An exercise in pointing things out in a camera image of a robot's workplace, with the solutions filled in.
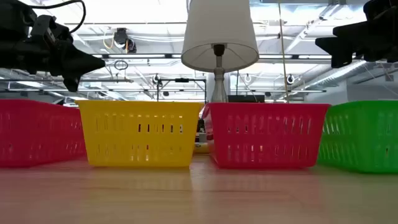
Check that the silver ventilation duct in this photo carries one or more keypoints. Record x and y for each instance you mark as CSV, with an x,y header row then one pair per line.
x,y
342,73

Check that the yellow plastic basket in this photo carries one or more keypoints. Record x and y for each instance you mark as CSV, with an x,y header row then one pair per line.
x,y
140,109

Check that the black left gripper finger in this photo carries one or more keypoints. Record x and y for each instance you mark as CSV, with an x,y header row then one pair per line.
x,y
77,54
76,68

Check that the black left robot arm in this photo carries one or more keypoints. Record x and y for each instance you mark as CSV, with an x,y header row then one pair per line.
x,y
12,15

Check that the white shade table lamp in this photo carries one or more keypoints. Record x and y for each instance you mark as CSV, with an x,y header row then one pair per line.
x,y
217,31

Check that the black flat box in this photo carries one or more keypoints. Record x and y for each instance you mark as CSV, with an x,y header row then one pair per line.
x,y
245,99

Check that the black ceiling mounted device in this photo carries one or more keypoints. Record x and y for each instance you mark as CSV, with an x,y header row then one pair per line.
x,y
121,35

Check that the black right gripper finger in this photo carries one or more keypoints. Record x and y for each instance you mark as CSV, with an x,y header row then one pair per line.
x,y
342,46
342,34

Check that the red plastic basket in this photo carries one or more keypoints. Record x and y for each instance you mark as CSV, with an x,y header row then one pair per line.
x,y
37,107
264,109

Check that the black metal stand frame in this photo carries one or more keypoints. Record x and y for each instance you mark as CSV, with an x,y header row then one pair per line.
x,y
182,80

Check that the green plastic basket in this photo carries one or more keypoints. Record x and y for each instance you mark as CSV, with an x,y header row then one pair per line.
x,y
360,107

